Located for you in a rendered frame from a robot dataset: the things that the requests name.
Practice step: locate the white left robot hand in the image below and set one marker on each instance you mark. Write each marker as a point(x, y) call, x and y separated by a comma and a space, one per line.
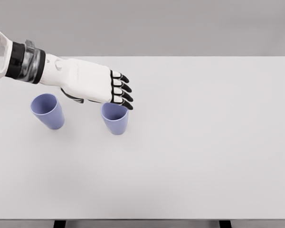
point(91, 79)

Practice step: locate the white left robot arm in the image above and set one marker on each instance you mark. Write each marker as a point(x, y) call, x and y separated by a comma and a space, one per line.
point(21, 63)

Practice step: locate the lavender plastic cup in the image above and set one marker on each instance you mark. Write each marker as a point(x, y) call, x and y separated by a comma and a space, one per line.
point(48, 113)
point(115, 121)

